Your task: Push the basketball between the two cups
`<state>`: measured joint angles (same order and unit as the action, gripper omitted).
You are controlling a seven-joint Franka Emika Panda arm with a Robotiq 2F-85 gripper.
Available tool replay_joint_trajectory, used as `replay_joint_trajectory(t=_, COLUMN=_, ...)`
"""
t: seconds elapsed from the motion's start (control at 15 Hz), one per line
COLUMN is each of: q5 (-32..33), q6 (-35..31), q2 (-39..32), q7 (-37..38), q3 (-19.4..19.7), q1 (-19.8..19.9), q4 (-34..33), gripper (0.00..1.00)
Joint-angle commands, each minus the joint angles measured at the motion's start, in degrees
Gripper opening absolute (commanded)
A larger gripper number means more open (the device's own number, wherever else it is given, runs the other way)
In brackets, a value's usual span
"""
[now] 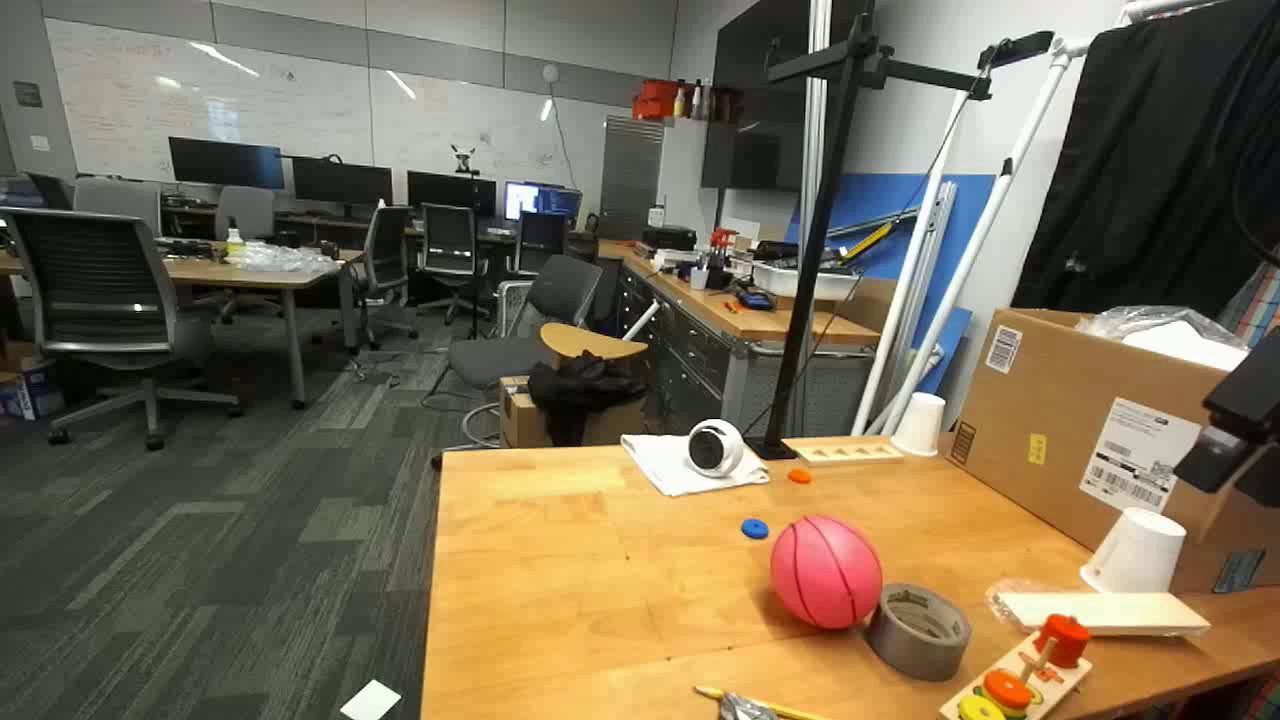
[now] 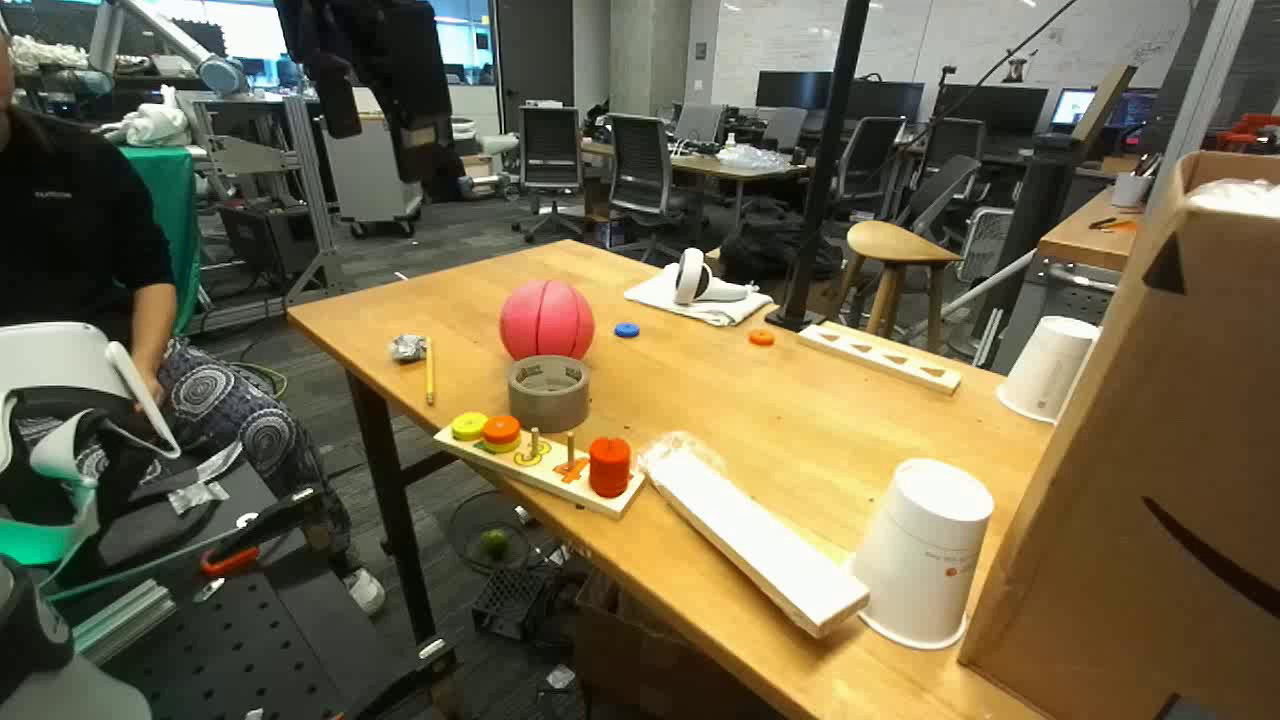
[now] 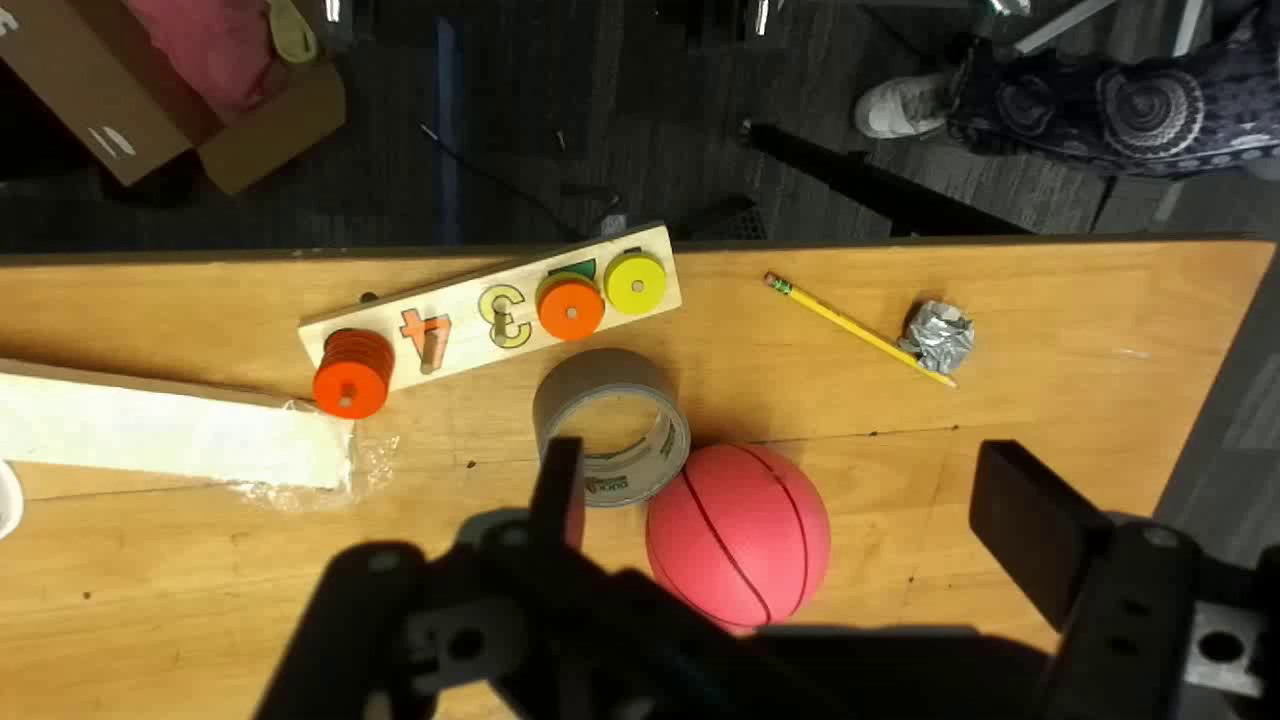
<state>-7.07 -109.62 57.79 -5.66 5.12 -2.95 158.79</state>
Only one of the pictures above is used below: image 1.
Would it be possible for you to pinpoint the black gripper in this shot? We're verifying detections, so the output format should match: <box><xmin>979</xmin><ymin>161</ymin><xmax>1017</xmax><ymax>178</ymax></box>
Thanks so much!
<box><xmin>1172</xmin><ymin>329</ymin><xmax>1280</xmax><ymax>514</ymax></box>

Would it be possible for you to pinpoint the pink basketball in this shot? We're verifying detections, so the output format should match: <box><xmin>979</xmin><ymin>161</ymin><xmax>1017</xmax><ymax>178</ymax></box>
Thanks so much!
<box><xmin>768</xmin><ymin>514</ymin><xmax>889</xmax><ymax>635</ymax></box>

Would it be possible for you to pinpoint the white paper cup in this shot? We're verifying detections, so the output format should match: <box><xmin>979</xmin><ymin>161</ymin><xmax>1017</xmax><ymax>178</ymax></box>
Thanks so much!
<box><xmin>889</xmin><ymin>389</ymin><xmax>954</xmax><ymax>460</ymax></box>
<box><xmin>1078</xmin><ymin>506</ymin><xmax>1193</xmax><ymax>599</ymax></box>

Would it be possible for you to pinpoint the clear plastic bag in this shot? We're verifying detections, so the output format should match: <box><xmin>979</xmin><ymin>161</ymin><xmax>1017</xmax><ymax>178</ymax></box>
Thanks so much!
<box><xmin>1078</xmin><ymin>300</ymin><xmax>1256</xmax><ymax>375</ymax></box>

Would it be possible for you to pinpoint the large cardboard box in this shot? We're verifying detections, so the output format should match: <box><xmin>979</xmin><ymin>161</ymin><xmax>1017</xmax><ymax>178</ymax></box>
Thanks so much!
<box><xmin>958</xmin><ymin>308</ymin><xmax>1280</xmax><ymax>598</ymax></box>

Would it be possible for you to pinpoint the white flat rectangular tray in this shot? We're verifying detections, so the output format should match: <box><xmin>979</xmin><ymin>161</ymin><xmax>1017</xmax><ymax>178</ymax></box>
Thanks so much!
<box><xmin>994</xmin><ymin>588</ymin><xmax>1215</xmax><ymax>642</ymax></box>

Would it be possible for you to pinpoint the red cylinder toy piece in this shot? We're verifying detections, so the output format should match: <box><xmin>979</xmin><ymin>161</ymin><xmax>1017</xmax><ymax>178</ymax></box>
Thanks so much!
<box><xmin>1036</xmin><ymin>611</ymin><xmax>1091</xmax><ymax>673</ymax></box>

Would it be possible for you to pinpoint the black cloth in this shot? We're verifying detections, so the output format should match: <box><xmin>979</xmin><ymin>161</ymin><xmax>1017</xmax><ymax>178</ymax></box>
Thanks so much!
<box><xmin>1014</xmin><ymin>0</ymin><xmax>1280</xmax><ymax>322</ymax></box>

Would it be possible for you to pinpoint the white stand pole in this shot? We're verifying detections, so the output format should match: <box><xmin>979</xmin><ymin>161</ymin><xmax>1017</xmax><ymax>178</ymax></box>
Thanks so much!
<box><xmin>880</xmin><ymin>35</ymin><xmax>1091</xmax><ymax>438</ymax></box>
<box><xmin>851</xmin><ymin>30</ymin><xmax>1062</xmax><ymax>442</ymax></box>

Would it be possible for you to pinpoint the wooden peg block strip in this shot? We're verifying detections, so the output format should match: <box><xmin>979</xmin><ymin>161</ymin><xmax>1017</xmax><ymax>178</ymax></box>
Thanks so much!
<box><xmin>780</xmin><ymin>434</ymin><xmax>910</xmax><ymax>470</ymax></box>

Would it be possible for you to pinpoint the blue board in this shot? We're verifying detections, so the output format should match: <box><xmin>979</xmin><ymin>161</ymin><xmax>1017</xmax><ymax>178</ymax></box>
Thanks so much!
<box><xmin>798</xmin><ymin>167</ymin><xmax>1002</xmax><ymax>402</ymax></box>

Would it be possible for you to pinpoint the clear plastic bin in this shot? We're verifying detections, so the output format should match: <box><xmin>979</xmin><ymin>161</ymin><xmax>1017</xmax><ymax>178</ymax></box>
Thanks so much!
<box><xmin>749</xmin><ymin>257</ymin><xmax>866</xmax><ymax>308</ymax></box>

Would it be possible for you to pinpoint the white round device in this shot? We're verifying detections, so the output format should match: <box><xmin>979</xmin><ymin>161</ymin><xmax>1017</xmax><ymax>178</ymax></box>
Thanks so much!
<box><xmin>686</xmin><ymin>416</ymin><xmax>752</xmax><ymax>483</ymax></box>

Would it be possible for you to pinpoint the wooden top workbench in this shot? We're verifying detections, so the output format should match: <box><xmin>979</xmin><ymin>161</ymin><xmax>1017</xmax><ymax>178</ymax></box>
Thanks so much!
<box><xmin>596</xmin><ymin>237</ymin><xmax>885</xmax><ymax>442</ymax></box>

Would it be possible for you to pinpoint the yellow pencil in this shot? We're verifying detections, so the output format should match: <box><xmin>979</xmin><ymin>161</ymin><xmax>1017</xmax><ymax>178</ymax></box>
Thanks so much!
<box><xmin>691</xmin><ymin>686</ymin><xmax>834</xmax><ymax>720</ymax></box>

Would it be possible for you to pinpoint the white paper sheet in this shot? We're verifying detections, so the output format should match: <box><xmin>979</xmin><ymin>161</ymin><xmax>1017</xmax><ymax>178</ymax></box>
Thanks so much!
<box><xmin>619</xmin><ymin>434</ymin><xmax>775</xmax><ymax>502</ymax></box>

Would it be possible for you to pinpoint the black bag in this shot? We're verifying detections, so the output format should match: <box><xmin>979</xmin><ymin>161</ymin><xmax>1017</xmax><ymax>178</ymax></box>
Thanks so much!
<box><xmin>526</xmin><ymin>355</ymin><xmax>652</xmax><ymax>450</ymax></box>

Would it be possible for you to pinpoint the wooden stool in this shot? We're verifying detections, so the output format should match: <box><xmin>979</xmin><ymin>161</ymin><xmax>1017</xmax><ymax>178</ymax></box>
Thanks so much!
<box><xmin>534</xmin><ymin>322</ymin><xmax>657</xmax><ymax>404</ymax></box>

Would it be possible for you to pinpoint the grey cabinet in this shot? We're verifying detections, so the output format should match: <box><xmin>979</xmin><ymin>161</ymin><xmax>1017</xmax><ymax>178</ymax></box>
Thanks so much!
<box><xmin>596</xmin><ymin>114</ymin><xmax>669</xmax><ymax>244</ymax></box>

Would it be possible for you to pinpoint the red shelf object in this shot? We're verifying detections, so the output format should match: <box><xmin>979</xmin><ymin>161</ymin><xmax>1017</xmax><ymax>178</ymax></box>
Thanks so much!
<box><xmin>628</xmin><ymin>78</ymin><xmax>680</xmax><ymax>127</ymax></box>

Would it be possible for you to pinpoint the dark grey office chair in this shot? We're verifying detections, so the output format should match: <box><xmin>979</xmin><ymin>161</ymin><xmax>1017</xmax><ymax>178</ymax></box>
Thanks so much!
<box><xmin>444</xmin><ymin>254</ymin><xmax>609</xmax><ymax>394</ymax></box>

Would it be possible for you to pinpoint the small cardboard box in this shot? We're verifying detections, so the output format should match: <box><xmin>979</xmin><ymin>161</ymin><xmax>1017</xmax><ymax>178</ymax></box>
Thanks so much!
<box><xmin>497</xmin><ymin>373</ymin><xmax>552</xmax><ymax>450</ymax></box>

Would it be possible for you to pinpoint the monitor with blue screen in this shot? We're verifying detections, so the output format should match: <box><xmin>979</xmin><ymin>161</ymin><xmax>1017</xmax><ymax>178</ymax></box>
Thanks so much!
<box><xmin>500</xmin><ymin>181</ymin><xmax>588</xmax><ymax>225</ymax></box>

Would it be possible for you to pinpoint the black office chair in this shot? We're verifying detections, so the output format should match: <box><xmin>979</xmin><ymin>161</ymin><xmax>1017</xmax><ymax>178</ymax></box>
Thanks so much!
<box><xmin>355</xmin><ymin>199</ymin><xmax>422</xmax><ymax>351</ymax></box>
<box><xmin>418</xmin><ymin>199</ymin><xmax>497</xmax><ymax>338</ymax></box>

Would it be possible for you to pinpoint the black computer monitor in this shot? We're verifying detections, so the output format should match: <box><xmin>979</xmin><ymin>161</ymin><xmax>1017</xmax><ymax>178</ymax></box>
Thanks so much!
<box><xmin>290</xmin><ymin>151</ymin><xmax>397</xmax><ymax>213</ymax></box>
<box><xmin>164</xmin><ymin>131</ymin><xmax>290</xmax><ymax>193</ymax></box>
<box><xmin>403</xmin><ymin>167</ymin><xmax>500</xmax><ymax>225</ymax></box>

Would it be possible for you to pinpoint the white paper scrap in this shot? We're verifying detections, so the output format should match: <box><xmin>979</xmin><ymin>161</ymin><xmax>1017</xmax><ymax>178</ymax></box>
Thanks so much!
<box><xmin>337</xmin><ymin>678</ymin><xmax>403</xmax><ymax>720</ymax></box>

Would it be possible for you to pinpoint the wooden office desk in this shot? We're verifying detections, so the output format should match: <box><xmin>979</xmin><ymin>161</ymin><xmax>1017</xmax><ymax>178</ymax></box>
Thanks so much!
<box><xmin>161</xmin><ymin>248</ymin><xmax>353</xmax><ymax>411</ymax></box>

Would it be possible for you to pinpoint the grey mesh office chair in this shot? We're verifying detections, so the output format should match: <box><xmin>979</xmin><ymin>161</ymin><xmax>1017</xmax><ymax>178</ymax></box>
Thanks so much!
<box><xmin>0</xmin><ymin>206</ymin><xmax>247</xmax><ymax>451</ymax></box>

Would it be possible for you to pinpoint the orange ring toy piece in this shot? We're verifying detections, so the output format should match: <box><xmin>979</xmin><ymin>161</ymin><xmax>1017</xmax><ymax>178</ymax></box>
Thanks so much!
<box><xmin>979</xmin><ymin>667</ymin><xmax>1036</xmax><ymax>713</ymax></box>

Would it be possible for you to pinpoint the grey duct tape roll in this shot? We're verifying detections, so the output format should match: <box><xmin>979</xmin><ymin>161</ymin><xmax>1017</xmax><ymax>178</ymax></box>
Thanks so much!
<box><xmin>866</xmin><ymin>579</ymin><xmax>977</xmax><ymax>686</ymax></box>

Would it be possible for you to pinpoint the black camera stand pole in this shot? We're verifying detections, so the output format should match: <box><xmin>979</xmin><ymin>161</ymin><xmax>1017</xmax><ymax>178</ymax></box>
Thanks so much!
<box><xmin>756</xmin><ymin>0</ymin><xmax>997</xmax><ymax>460</ymax></box>

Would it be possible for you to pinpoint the black wall panel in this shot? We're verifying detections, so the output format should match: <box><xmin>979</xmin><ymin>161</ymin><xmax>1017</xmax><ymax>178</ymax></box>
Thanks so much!
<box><xmin>702</xmin><ymin>0</ymin><xmax>816</xmax><ymax>197</ymax></box>

